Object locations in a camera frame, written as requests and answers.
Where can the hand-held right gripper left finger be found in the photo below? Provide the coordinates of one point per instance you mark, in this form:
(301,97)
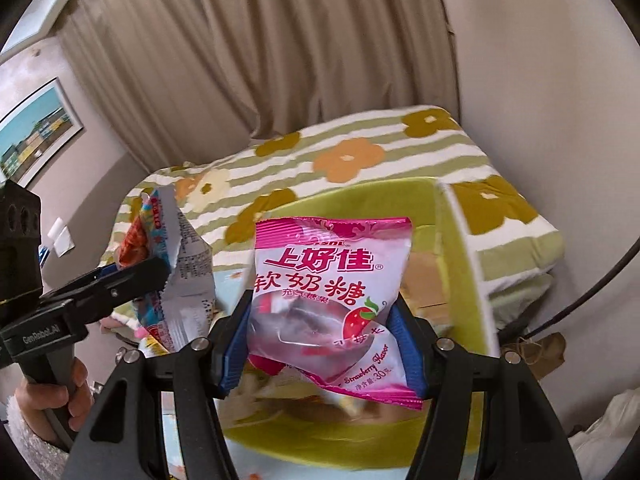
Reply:
(235,340)

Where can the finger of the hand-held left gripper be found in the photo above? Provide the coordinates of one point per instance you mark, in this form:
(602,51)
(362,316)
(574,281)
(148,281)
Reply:
(135,285)
(95,274)

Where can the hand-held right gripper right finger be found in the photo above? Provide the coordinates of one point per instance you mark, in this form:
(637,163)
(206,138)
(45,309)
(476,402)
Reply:
(405,340)

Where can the blue and white snack packet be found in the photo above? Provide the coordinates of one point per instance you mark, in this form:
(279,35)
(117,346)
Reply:
(190,280)

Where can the pink candy packet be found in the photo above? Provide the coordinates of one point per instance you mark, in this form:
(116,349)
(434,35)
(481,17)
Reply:
(320,280)

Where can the green storage box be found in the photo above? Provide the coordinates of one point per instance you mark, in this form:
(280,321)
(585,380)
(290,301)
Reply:
(350,435)

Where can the person's left forearm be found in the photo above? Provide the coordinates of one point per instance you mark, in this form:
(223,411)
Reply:
(30,450)

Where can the person's left hand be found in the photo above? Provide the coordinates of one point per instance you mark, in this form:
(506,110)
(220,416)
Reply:
(82,395)

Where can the brown paper bag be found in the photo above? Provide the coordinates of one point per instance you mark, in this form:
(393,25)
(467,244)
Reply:
(545,352)

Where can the light blue floral sheet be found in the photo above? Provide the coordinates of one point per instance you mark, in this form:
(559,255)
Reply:
(325,466)

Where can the striped floral blanket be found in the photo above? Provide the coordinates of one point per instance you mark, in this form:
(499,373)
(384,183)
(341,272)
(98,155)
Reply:
(400,135)

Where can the white plastic bag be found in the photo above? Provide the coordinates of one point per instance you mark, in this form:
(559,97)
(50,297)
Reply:
(610,425)

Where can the beige curtain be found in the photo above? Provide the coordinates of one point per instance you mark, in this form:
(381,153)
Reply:
(250,35)

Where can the framed wall picture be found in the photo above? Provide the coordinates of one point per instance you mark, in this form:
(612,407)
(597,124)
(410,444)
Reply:
(40,135)

